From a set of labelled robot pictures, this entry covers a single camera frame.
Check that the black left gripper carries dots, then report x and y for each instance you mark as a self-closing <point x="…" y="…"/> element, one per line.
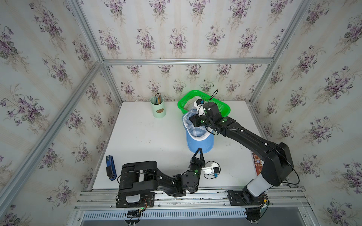
<point x="197" y="164"/>

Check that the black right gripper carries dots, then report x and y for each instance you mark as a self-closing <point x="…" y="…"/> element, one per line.
<point x="194" y="121"/>

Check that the light blue baseball cap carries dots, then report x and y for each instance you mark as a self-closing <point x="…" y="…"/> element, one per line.
<point x="197" y="137"/>

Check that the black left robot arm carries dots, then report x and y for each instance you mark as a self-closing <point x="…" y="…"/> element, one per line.
<point x="143" y="177"/>

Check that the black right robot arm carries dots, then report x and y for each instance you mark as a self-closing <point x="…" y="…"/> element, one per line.
<point x="277" y="158"/>

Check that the beige baseball cap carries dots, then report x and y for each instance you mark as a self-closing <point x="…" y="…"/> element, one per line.
<point x="192" y="104"/>

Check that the green plastic basket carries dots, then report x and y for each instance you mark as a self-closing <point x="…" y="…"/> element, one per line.
<point x="223" y="107"/>

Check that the mint green pencil cup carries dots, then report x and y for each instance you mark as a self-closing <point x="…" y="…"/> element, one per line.
<point x="159" y="111"/>

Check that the bundle of coloured pencils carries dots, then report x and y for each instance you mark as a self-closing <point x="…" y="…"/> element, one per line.
<point x="158" y="99"/>

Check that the red patterned card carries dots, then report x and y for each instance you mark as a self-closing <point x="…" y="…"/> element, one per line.
<point x="258" y="164"/>

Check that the blue stapler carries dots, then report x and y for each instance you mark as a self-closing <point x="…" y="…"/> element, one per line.
<point x="110" y="168"/>

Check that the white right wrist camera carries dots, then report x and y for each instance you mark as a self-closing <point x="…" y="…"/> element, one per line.
<point x="199" y="106"/>

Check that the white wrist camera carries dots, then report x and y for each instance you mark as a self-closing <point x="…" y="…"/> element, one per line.
<point x="212" y="171"/>
<point x="199" y="106"/>

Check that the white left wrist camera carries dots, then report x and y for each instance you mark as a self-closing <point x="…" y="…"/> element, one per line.
<point x="212" y="171"/>

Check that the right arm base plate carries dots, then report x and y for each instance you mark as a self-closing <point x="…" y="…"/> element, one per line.
<point x="242" y="198"/>

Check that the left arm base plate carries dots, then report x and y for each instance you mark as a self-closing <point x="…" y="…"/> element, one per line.
<point x="144" y="200"/>

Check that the aluminium mounting rail frame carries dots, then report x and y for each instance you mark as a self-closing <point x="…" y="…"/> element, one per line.
<point x="206" y="203"/>

